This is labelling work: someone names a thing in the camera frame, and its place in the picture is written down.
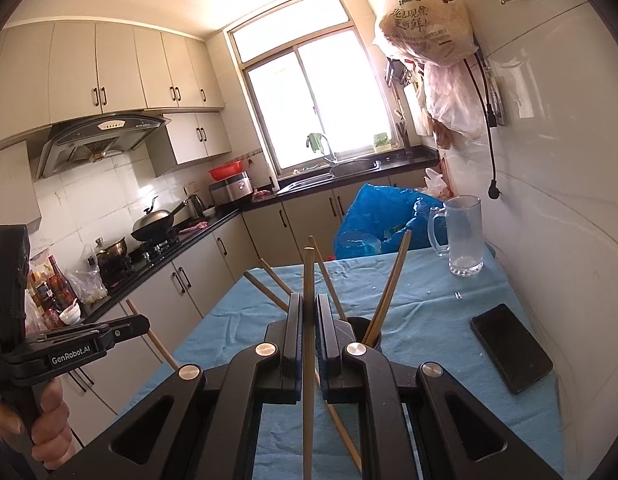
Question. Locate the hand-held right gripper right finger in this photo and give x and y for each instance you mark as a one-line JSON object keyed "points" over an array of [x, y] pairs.
{"points": [[323, 340]]}

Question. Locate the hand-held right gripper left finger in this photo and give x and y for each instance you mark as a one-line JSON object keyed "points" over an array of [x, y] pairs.
{"points": [[294, 340]]}

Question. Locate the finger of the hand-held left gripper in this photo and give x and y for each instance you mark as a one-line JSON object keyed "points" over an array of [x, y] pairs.
{"points": [[129, 323], [126, 338]]}

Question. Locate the black utensil holder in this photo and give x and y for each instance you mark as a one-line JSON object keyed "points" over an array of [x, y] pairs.
{"points": [[356, 327]]}

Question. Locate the person's left hand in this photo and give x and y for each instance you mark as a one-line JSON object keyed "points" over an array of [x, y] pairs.
{"points": [[54, 425]]}

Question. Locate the clear plastic bag of food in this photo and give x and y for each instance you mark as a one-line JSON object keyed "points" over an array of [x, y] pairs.
{"points": [[89, 287]]}

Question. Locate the white bowl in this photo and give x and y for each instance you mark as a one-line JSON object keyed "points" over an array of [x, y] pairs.
{"points": [[70, 315]]}

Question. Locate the steel cooking pot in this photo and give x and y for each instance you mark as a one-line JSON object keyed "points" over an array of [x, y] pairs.
{"points": [[111, 255]]}

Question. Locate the cluster of condiment bottles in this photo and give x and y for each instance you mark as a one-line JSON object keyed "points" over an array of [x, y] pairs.
{"points": [[51, 285]]}

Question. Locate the gas stove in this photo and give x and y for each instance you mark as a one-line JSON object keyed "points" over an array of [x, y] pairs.
{"points": [[156, 250]]}

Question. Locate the beige base cabinets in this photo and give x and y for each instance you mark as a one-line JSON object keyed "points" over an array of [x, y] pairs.
{"points": [[199, 280]]}

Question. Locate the dark wok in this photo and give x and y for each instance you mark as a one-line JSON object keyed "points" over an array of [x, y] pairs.
{"points": [[151, 225]]}

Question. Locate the pink cloth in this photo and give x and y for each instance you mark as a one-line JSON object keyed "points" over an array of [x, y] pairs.
{"points": [[261, 195], [194, 228]]}

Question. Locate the blue tablecloth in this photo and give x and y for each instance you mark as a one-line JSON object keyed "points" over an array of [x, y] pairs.
{"points": [[439, 320]]}

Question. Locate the metal kettle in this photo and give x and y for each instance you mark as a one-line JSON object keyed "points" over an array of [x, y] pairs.
{"points": [[196, 206]]}

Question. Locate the blue plastic bag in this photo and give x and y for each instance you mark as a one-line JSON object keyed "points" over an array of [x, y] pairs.
{"points": [[379, 215]]}

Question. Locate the black kitchen countertop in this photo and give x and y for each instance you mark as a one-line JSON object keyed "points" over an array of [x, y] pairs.
{"points": [[224, 217]]}

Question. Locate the steel sink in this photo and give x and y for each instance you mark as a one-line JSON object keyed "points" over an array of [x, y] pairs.
{"points": [[306, 182]]}

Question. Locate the silver rice cooker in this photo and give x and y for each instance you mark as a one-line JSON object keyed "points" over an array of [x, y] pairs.
{"points": [[234, 190]]}

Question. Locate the clear glass mug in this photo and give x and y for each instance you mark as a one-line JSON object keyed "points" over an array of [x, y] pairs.
{"points": [[464, 240]]}

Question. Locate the red plastic basin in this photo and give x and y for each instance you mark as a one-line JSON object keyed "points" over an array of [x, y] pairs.
{"points": [[225, 172]]}

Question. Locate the range hood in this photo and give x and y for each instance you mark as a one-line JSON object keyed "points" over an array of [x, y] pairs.
{"points": [[94, 142]]}

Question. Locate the black smartphone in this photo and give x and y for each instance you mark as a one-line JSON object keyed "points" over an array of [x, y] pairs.
{"points": [[511, 350]]}

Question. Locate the white crumpled plastic bag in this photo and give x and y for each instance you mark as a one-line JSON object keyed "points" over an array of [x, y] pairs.
{"points": [[436, 182]]}

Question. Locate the kitchen faucet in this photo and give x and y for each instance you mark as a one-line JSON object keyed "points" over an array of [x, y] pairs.
{"points": [[326, 145]]}

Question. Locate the green box on windowsill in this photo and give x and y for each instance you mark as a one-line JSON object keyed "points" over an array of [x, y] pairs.
{"points": [[382, 142]]}

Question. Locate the kitchen window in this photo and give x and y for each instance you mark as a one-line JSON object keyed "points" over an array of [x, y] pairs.
{"points": [[314, 100]]}

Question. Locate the printed white hanging bag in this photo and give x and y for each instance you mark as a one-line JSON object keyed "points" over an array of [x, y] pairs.
{"points": [[424, 25]]}

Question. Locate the beige wall cabinets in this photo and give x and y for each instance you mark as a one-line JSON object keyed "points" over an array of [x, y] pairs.
{"points": [[114, 70]]}

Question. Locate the wall power socket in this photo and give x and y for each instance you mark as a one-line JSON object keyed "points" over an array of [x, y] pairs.
{"points": [[495, 97]]}

